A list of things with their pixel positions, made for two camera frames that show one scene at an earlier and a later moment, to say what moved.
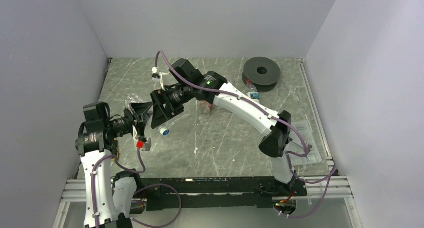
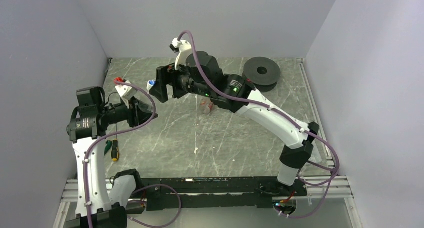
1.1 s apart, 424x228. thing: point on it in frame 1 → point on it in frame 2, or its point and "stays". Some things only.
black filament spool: [263, 71] stays
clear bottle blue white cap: [164, 131] → [151, 83]
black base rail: [241, 192] stays
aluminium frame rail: [74, 191] stays
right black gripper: [161, 114] → [166, 74]
